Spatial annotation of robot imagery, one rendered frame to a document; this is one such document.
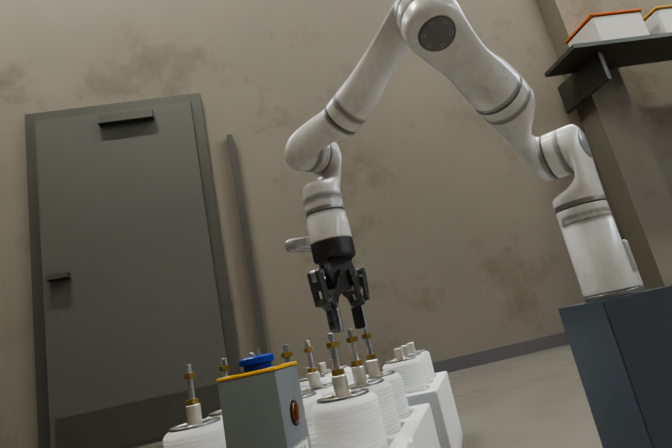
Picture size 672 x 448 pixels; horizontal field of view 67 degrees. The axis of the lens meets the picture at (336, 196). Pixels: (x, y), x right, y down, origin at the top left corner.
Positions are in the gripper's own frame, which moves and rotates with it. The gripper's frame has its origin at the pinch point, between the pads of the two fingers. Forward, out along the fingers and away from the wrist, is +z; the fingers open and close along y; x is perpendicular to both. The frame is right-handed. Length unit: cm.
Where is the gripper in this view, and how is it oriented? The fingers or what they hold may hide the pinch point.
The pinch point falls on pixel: (348, 322)
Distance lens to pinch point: 88.2
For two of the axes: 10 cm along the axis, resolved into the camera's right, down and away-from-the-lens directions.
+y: 6.1, 1.0, 7.9
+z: 2.0, 9.4, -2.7
